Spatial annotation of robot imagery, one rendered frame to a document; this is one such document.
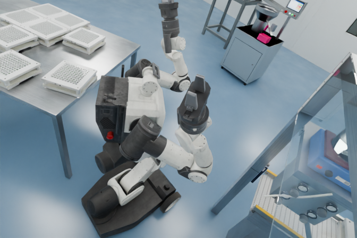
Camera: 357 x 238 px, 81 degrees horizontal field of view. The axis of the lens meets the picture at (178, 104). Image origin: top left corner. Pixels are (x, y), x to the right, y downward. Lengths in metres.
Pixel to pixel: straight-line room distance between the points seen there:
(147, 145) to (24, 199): 1.44
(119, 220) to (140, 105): 1.06
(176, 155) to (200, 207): 1.28
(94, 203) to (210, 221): 1.00
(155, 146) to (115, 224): 1.03
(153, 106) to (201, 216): 1.37
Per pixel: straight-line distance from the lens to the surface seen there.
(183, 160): 0.87
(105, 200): 1.61
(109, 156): 1.18
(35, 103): 1.50
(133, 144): 0.81
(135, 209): 1.79
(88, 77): 1.55
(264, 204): 1.38
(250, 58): 3.56
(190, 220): 2.04
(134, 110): 0.89
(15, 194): 2.14
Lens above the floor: 1.85
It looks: 41 degrees down
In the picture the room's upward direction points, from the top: 19 degrees clockwise
